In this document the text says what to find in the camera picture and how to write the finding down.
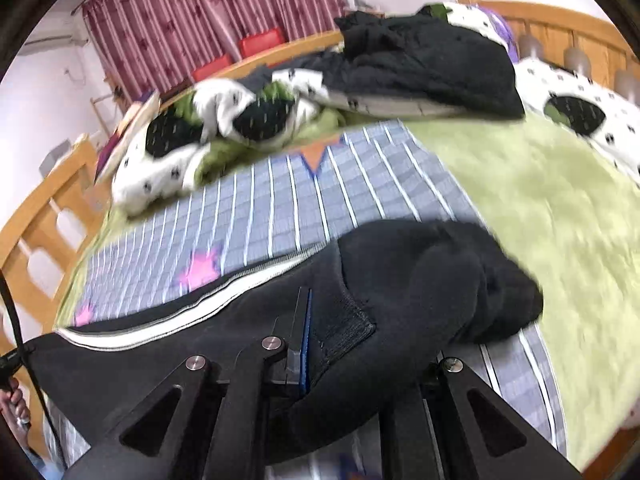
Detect white green spotted quilt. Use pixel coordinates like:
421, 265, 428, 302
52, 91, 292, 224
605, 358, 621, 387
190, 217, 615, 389
112, 68, 345, 217

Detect black pants with white stripe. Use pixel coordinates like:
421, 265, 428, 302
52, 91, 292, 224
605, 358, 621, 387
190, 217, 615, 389
27, 219, 544, 464

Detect black clothes pile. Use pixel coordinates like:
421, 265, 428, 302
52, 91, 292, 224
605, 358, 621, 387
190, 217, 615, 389
241, 11, 525, 119

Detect red striped curtain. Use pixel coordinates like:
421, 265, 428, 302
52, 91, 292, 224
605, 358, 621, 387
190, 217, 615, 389
80, 0, 347, 100

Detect light green fuzzy blanket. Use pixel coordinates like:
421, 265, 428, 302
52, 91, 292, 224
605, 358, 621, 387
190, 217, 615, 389
56, 114, 639, 468

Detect wooden bed frame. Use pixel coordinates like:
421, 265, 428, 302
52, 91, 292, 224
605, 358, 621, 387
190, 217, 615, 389
1, 0, 639, 479

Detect grey checkered bed sheet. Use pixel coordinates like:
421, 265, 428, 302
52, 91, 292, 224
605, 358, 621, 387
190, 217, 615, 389
46, 120, 566, 464

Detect black cable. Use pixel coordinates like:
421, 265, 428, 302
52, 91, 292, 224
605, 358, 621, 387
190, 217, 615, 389
0, 268, 66, 466

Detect person's left hand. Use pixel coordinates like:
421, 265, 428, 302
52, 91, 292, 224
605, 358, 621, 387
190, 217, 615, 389
1, 377, 30, 448

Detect white spotted pillow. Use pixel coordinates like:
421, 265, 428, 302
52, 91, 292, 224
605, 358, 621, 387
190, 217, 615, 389
514, 58, 639, 181

